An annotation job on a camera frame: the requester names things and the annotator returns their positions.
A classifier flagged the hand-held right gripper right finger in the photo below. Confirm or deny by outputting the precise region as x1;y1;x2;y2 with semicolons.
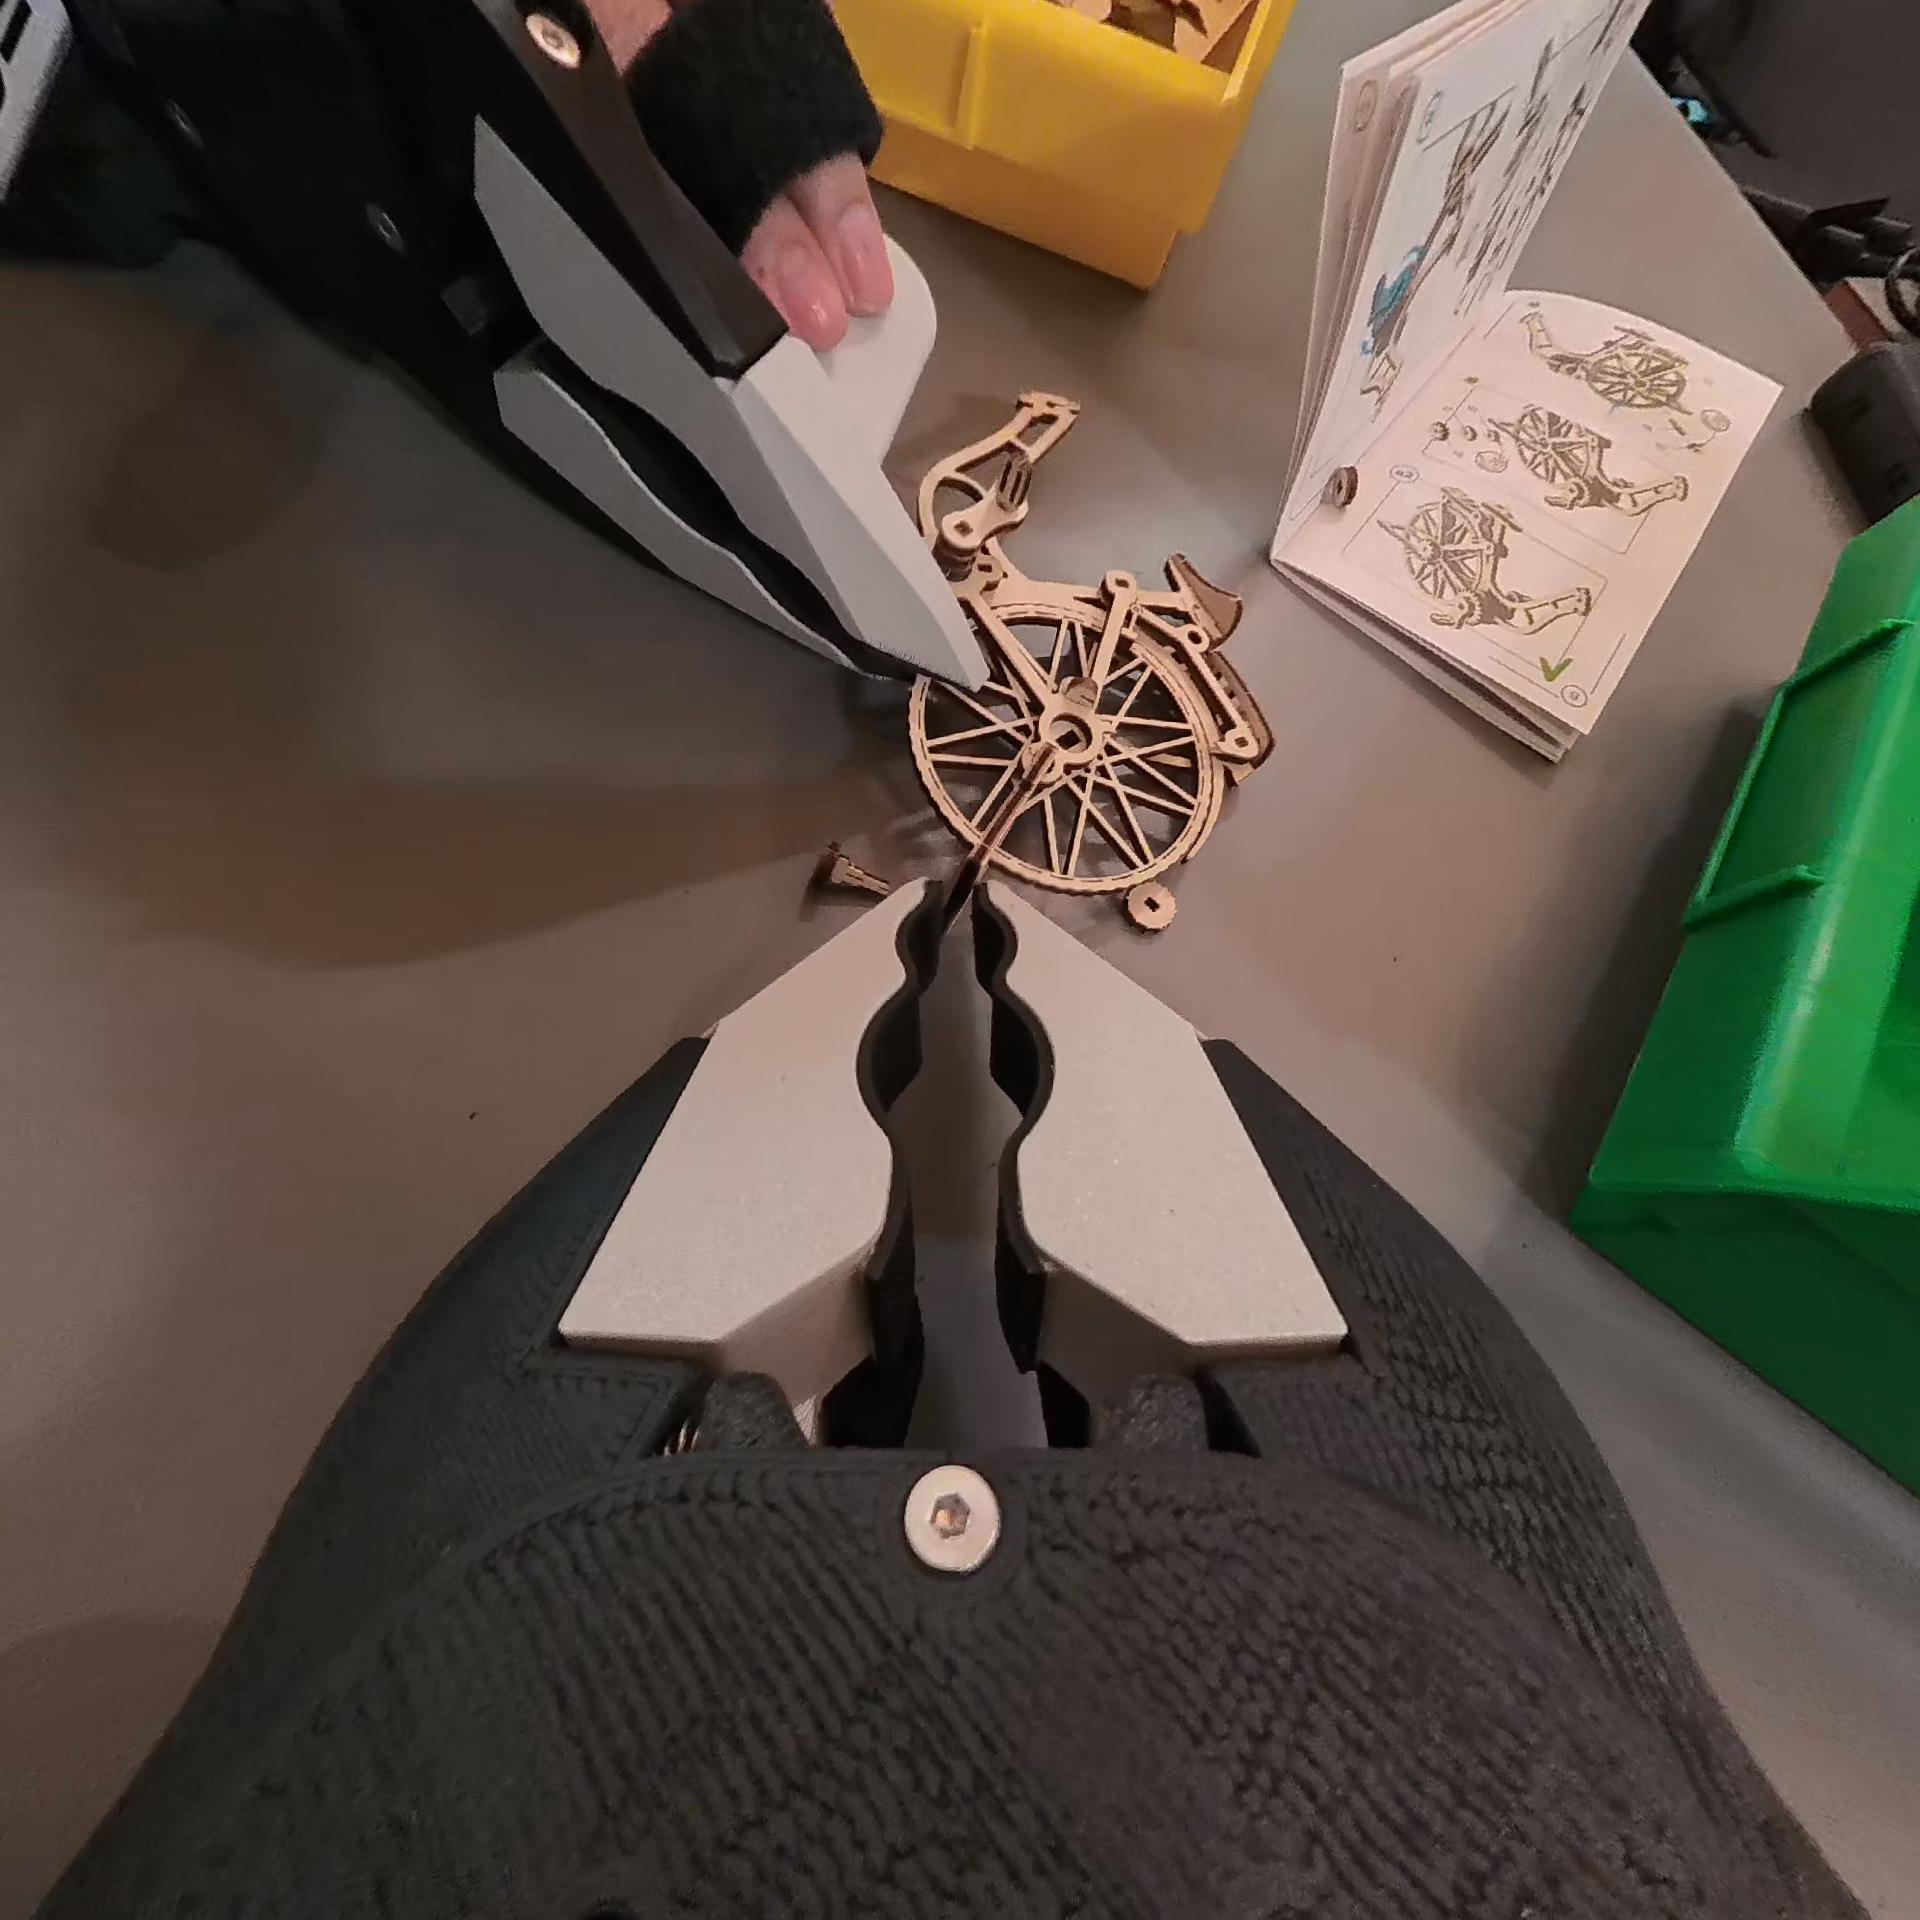
971;888;1347;1376

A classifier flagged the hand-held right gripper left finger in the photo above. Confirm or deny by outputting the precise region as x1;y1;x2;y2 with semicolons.
557;883;944;1401

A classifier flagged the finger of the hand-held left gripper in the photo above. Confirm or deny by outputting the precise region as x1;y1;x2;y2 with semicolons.
472;116;995;696
493;338;902;683

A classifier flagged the wooden bicycle model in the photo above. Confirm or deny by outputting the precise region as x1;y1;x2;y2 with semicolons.
902;389;1272;919

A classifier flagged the yellow plastic bin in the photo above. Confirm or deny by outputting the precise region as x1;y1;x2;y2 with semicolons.
830;0;1295;294

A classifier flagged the grey desk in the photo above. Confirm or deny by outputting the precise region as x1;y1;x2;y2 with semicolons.
0;29;1920;1920

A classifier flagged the person's left hand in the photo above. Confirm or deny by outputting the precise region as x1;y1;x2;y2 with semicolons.
741;150;899;352

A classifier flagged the green plastic bin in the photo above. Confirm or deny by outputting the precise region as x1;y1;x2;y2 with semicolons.
1569;496;1920;1497

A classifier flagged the white instruction booklet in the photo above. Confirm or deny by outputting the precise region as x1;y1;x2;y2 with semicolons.
1271;286;1788;765

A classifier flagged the black cylindrical device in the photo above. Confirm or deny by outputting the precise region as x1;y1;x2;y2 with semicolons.
1807;345;1920;523

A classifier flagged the black clamp tool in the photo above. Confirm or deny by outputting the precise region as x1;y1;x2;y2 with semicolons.
1738;190;1920;338

